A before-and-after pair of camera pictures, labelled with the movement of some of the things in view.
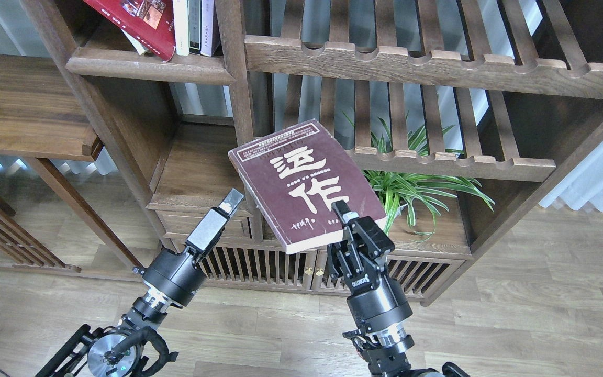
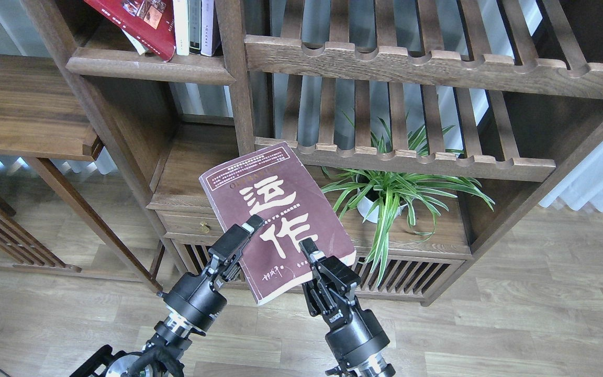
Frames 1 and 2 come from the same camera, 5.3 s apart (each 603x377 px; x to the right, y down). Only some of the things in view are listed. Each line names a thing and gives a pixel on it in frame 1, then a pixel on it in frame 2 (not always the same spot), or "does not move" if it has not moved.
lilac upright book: x=207 y=27 does not move
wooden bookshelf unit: x=337 y=137 does not move
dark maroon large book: x=296 y=175 -> x=272 y=185
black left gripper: x=177 y=276 -> x=193 y=300
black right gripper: x=378 y=301 -> x=354 y=333
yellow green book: x=141 y=47 does not move
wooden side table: x=24 y=105 does not move
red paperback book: x=151 y=22 does not move
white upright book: x=180 y=11 does not move
